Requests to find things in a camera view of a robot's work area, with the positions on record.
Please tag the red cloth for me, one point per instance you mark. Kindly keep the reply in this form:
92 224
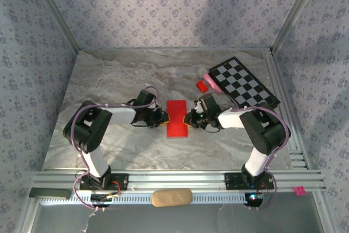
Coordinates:
177 107

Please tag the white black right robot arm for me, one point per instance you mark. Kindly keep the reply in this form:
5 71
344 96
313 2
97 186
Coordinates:
229 118

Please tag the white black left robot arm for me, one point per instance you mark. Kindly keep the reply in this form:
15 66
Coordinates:
120 114

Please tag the small red block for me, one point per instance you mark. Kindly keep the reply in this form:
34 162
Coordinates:
202 86

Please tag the pink toy microphone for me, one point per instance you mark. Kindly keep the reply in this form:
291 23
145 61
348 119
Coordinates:
210 80

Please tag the black white checkerboard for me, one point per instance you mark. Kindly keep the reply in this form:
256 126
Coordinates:
245 83

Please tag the tan oval pad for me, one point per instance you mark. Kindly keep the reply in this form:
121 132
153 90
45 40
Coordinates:
171 197

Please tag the black flat bar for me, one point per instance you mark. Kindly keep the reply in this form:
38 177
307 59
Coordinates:
49 193

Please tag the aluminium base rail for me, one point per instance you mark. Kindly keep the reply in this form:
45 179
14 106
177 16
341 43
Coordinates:
177 179

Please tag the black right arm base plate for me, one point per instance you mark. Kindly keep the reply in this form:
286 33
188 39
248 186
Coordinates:
231 181

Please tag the aluminium back rail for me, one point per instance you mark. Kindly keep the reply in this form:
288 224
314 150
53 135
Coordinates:
174 49

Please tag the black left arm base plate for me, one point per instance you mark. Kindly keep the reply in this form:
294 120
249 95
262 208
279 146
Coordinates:
120 182

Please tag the aluminium side rail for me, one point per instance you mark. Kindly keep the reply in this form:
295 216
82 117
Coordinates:
276 80

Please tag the aluminium frame post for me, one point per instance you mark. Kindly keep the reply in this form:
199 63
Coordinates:
295 12

